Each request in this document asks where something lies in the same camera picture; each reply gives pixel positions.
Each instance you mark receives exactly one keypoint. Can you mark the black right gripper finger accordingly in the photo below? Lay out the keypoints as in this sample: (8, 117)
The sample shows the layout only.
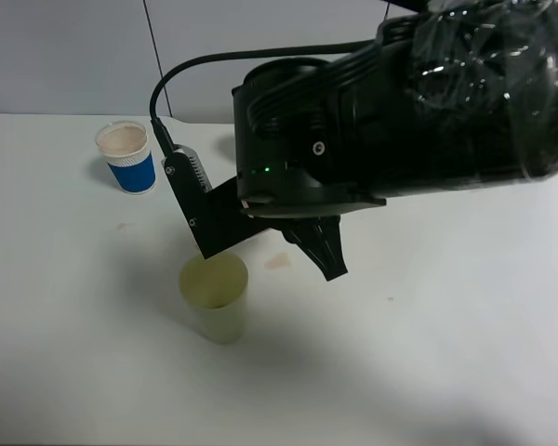
(328, 257)

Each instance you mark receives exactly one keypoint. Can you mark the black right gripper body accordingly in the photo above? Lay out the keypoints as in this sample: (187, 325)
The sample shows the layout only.
(301, 230)

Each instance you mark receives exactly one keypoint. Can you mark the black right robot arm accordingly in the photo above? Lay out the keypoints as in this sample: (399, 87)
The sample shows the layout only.
(461, 96)

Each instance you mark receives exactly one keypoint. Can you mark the light green plastic cup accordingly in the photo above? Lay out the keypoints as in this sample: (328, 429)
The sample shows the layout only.
(215, 291)

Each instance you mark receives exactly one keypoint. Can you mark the blue sleeved clear cup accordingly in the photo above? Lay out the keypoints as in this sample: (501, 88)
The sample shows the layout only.
(124, 147)

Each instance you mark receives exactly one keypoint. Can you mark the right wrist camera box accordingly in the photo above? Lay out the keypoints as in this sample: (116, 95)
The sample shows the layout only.
(214, 215)

